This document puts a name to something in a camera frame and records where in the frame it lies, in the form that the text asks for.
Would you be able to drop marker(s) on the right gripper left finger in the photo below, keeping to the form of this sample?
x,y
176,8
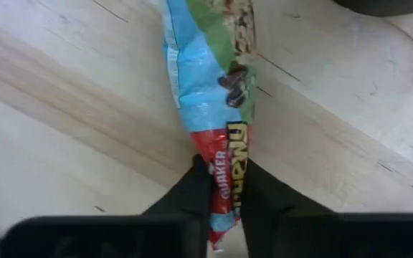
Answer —
x,y
192,193

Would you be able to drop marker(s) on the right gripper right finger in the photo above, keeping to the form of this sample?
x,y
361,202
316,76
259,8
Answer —
x,y
264,200

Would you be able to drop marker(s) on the black plastic plant pot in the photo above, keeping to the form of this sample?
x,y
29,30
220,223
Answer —
x,y
389,7

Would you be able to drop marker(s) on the blue red green granola bar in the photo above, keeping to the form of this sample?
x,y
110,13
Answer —
x,y
206,89

